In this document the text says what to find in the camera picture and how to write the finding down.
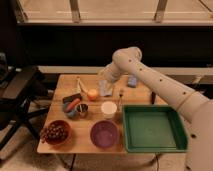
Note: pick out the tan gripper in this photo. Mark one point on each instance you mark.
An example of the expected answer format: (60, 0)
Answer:
(105, 88)

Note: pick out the orange apple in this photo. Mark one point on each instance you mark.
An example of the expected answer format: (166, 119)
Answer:
(92, 94)

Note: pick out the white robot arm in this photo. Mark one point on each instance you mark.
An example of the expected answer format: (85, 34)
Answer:
(192, 105)

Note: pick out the blue small bowl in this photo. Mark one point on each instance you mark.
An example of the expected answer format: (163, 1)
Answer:
(71, 114)

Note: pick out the purple bowl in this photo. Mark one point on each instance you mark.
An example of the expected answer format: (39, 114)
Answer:
(104, 134)

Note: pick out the red bowl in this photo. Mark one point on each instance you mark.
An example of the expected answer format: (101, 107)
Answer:
(66, 126)

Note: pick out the white cup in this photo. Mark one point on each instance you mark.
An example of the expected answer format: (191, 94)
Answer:
(108, 109)

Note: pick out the small brush tool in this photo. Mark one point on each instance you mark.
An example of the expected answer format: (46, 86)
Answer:
(121, 92)

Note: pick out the blue sponge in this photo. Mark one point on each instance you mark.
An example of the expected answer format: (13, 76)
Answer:
(132, 81)

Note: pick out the banana peel toy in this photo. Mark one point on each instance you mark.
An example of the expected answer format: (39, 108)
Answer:
(80, 86)

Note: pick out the metal cup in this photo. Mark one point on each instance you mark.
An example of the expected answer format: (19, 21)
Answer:
(82, 110)

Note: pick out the red carrot toy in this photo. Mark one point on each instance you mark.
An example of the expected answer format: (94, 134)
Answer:
(72, 104)

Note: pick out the black rectangular block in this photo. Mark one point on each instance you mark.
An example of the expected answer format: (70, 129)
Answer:
(72, 97)

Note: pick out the black marker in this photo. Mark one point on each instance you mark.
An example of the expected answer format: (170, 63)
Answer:
(153, 98)

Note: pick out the green plastic tray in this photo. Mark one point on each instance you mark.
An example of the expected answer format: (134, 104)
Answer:
(153, 129)

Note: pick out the dark grapes bunch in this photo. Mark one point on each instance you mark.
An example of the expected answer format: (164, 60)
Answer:
(53, 133)

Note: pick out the black office chair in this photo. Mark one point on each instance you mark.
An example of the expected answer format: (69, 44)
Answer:
(17, 90)

